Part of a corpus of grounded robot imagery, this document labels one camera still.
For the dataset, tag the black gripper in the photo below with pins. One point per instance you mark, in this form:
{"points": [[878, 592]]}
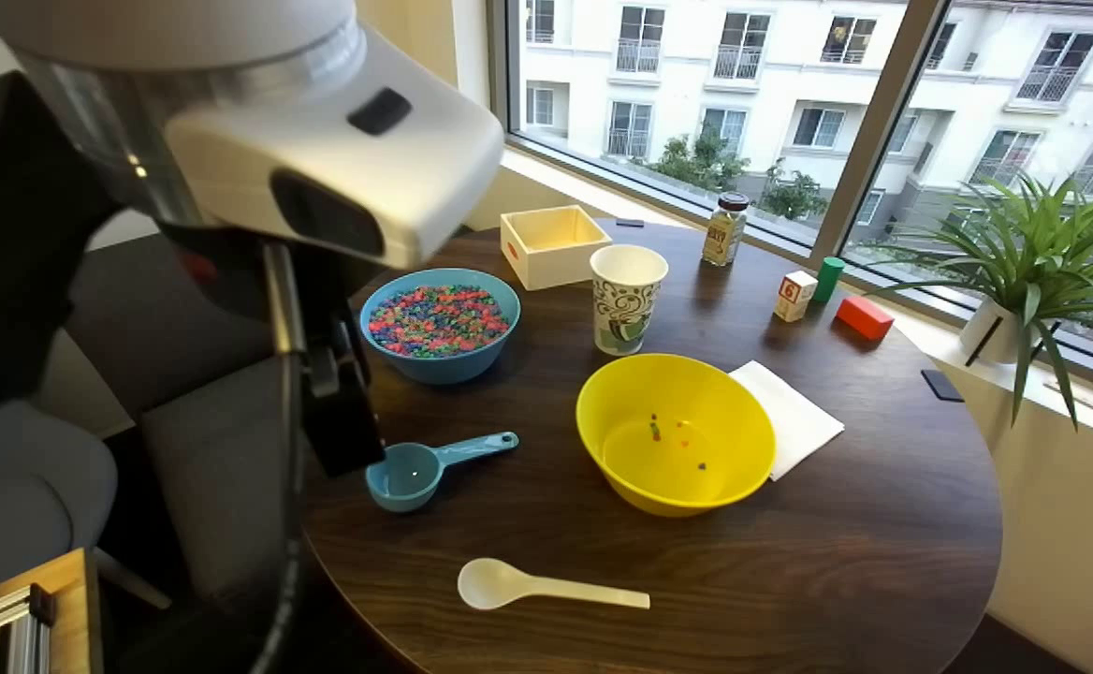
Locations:
{"points": [[328, 357]]}

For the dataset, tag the grey round chair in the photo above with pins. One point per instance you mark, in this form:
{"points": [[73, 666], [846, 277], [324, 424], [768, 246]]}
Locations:
{"points": [[24, 490]]}

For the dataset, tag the black phone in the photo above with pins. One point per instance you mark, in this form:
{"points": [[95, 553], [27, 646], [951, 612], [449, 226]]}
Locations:
{"points": [[941, 382]]}

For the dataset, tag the blue plastic bowl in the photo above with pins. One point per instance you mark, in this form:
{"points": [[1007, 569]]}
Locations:
{"points": [[445, 368]]}

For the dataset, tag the white paper napkin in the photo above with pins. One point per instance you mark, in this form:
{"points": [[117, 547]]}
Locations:
{"points": [[802, 424]]}

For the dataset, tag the yellow plastic bowl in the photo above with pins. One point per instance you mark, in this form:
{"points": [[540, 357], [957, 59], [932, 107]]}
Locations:
{"points": [[680, 449]]}

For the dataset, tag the spice jar with black lid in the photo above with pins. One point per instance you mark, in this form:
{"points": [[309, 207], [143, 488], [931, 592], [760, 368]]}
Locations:
{"points": [[722, 233]]}

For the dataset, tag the patterned paper cup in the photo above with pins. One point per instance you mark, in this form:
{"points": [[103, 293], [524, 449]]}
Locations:
{"points": [[627, 306]]}

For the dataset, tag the red orange block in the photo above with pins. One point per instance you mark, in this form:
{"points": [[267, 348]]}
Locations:
{"points": [[862, 318]]}

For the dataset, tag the window frame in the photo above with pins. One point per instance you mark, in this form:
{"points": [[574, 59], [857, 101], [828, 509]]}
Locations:
{"points": [[878, 126]]}

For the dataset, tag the white plant pot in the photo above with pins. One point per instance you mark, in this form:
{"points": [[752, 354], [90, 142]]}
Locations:
{"points": [[989, 336]]}

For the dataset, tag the small white printed block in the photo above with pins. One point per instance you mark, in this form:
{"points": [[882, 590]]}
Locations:
{"points": [[796, 297]]}

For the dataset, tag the green potted plant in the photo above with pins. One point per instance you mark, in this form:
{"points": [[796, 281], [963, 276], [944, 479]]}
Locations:
{"points": [[1045, 248]]}

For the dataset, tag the wooden and aluminium rack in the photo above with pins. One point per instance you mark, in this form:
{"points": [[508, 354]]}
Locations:
{"points": [[54, 612]]}

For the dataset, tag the green block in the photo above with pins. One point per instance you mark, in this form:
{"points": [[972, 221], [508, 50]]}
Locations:
{"points": [[828, 277]]}

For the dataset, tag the large colourful bead pile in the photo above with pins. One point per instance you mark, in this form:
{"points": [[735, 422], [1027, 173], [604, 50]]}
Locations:
{"points": [[439, 322]]}

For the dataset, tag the small colourful bead heap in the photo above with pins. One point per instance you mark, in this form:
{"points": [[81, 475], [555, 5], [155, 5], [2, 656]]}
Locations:
{"points": [[651, 428]]}

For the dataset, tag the blue plastic ladle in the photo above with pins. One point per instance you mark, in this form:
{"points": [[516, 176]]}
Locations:
{"points": [[412, 475]]}

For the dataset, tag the grey sofa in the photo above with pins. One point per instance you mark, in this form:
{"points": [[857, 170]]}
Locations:
{"points": [[214, 461]]}

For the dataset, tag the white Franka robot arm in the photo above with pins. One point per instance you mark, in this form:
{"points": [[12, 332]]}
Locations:
{"points": [[258, 126]]}

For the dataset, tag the light wooden box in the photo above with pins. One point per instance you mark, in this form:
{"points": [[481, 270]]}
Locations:
{"points": [[553, 256]]}

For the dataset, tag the white plastic spoon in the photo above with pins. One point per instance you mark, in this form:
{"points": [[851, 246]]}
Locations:
{"points": [[495, 583]]}

